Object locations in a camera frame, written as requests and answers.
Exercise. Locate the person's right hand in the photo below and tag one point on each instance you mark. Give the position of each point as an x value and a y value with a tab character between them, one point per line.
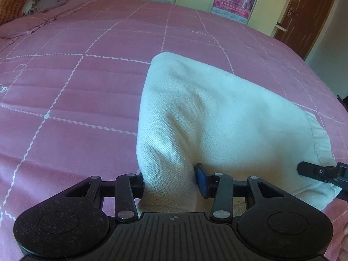
345	242

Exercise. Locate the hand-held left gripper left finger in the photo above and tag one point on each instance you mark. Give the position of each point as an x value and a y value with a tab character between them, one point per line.
136	187

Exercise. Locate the pink checked bedspread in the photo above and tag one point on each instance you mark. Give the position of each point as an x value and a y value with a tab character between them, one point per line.
81	87

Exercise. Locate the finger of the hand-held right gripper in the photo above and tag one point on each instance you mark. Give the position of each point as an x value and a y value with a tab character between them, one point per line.
318	171

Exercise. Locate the white pants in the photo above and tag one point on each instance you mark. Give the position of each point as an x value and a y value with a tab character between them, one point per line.
217	114

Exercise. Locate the brown wooden door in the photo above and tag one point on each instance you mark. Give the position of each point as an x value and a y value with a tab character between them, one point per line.
310	13

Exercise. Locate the dark wooden bed frame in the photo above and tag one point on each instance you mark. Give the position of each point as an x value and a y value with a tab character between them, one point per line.
343	100

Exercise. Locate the orange pillow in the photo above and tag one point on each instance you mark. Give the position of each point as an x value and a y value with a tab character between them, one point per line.
13	0

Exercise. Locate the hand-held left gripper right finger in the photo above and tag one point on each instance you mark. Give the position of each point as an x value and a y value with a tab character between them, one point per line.
201	180

